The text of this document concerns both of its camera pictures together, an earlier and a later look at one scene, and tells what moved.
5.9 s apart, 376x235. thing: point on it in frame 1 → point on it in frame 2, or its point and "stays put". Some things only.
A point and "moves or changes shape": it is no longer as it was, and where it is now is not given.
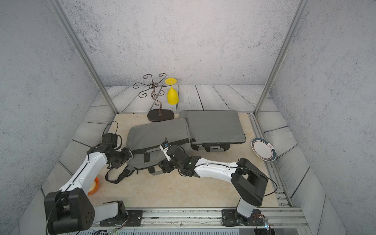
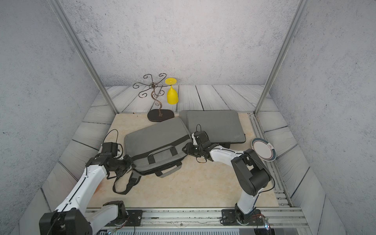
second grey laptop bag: [214, 130] stays put
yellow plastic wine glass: [172, 97] stays put
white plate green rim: [263, 149] stays put
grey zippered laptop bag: [144, 141] moves or changes shape
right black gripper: [164, 166] → [189, 146]
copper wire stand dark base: [159, 115] stays put
